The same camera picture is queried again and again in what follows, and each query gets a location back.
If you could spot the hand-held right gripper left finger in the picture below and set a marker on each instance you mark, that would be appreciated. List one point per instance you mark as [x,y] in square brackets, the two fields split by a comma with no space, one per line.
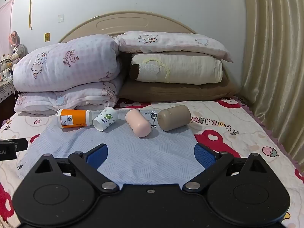
[97,156]

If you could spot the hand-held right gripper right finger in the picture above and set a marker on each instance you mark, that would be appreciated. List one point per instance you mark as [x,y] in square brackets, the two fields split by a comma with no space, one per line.
[203,156]

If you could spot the white paper cup green print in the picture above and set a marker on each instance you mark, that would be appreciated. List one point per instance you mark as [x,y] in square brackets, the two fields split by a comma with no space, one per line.
[107,118]

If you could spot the brown cup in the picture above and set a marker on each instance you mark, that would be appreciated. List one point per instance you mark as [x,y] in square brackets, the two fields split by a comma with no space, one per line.
[173,118]

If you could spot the pink cup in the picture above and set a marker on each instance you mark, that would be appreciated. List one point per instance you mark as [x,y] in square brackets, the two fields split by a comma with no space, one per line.
[138,123]

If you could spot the printed bed sheet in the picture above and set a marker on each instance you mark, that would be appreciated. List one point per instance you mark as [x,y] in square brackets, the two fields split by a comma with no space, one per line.
[239,133]

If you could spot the orange bottle with white cap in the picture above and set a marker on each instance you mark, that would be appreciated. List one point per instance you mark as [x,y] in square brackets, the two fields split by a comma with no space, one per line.
[76,118]

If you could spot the light blue patterned cloth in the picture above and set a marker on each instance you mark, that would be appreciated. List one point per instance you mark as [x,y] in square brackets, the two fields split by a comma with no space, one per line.
[142,152]

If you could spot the side table with patterned cloth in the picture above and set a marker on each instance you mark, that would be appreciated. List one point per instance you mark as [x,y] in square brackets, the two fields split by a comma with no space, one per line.
[6,88]

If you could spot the brown pillow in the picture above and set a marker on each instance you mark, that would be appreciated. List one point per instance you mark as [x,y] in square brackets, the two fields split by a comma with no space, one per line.
[178,91]

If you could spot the cream folded blanket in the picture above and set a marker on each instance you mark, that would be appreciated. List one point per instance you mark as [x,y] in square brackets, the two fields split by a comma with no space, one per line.
[190,68]

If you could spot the folded pink white quilt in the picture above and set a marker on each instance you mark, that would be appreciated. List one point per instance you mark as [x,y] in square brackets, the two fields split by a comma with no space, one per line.
[71,61]

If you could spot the grey plush bunny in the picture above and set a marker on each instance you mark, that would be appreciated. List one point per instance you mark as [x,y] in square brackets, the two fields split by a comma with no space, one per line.
[17,48]

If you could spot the cream curtain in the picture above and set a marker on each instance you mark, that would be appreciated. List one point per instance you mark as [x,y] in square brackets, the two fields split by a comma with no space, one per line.
[273,64]

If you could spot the pink printed pillow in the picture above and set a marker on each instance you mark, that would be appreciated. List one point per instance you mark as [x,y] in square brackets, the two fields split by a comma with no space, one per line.
[171,41]

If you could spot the pink curtain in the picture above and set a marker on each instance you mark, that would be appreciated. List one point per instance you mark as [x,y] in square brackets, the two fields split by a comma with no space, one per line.
[4,23]

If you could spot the beige headboard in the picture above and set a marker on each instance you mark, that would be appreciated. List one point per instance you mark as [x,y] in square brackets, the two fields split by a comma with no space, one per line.
[133,21]

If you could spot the long yellow tape strip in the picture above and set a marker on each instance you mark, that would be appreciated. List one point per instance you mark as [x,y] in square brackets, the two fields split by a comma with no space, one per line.
[30,7]

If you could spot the yellow wall sticker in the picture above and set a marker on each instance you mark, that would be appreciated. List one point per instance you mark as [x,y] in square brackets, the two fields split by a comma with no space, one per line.
[47,37]

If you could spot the white wall socket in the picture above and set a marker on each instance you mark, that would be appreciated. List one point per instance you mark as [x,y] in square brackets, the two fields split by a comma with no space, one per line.
[60,18]

